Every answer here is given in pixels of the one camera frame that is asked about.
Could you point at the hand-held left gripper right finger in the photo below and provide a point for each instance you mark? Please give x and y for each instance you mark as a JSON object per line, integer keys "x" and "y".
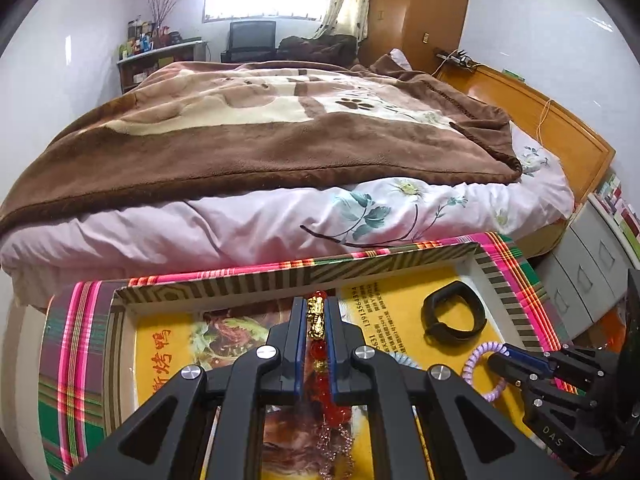
{"x": 334, "y": 345}

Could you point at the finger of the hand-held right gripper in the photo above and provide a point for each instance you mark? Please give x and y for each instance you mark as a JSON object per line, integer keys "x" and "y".
{"x": 525, "y": 362}
{"x": 560, "y": 425}

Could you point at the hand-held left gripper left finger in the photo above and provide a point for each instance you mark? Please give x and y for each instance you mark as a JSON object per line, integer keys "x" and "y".
{"x": 300, "y": 340}

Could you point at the black fitness band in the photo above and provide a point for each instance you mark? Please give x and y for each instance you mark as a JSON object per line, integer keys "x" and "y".
{"x": 445, "y": 334}

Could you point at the striped cardboard box tray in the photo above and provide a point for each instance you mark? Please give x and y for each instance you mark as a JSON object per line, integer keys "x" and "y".
{"x": 150, "y": 330}

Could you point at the white drawer cabinet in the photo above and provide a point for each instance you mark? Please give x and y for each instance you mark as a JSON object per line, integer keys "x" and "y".
{"x": 590, "y": 260}

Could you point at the yellow mattress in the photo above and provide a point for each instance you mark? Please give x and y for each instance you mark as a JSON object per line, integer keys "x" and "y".
{"x": 542, "y": 235}

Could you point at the white floral quilt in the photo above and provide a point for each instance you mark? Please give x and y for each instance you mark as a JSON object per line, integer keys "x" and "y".
{"x": 200, "y": 230}

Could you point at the stack of packets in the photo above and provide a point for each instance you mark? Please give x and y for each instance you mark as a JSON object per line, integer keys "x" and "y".
{"x": 620, "y": 210}

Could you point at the brown blanket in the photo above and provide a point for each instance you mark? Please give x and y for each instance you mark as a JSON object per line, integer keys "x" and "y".
{"x": 250, "y": 150}

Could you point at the plaid cloth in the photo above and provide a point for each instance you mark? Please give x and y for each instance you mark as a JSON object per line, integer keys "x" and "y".
{"x": 75, "y": 360}

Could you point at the wooden bed headboard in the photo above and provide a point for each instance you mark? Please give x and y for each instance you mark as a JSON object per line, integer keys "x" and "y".
{"x": 550, "y": 120}

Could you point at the dark cloth pile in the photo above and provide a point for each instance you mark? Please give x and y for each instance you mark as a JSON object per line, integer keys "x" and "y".
{"x": 320, "y": 47}

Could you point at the black office chair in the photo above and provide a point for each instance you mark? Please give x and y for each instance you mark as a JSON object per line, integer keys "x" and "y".
{"x": 250, "y": 40}

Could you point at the power strip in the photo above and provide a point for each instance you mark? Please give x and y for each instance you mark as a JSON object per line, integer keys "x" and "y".
{"x": 457, "y": 58}

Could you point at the wooden desk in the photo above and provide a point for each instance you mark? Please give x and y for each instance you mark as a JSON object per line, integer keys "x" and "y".
{"x": 160, "y": 57}

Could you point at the group of bottles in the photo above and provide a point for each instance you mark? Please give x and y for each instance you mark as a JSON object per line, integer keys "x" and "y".
{"x": 142, "y": 42}

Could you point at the patterned curtain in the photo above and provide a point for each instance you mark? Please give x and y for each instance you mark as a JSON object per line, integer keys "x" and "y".
{"x": 345, "y": 0}

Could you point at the wooden wardrobe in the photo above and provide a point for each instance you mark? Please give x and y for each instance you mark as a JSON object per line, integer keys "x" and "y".
{"x": 420, "y": 10}

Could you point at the vase of dry branches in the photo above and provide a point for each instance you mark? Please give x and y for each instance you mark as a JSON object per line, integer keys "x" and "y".
{"x": 162, "y": 7}

